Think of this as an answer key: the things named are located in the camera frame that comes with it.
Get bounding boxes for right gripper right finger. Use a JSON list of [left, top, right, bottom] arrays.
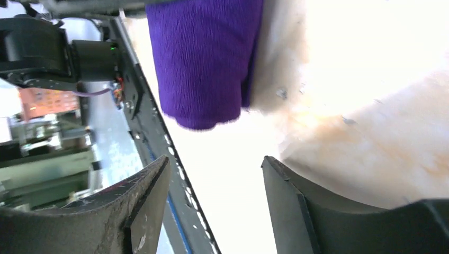
[[262, 156, 448, 253]]

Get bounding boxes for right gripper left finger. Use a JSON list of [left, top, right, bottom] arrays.
[[1, 156, 170, 254]]

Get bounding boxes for purple towel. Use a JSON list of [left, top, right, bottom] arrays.
[[146, 0, 263, 130]]

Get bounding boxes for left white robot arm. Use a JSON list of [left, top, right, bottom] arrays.
[[1, 1, 149, 91]]

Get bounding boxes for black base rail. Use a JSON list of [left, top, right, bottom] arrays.
[[108, 17, 221, 254]]

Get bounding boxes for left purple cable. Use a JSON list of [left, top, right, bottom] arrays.
[[71, 87, 115, 98]]

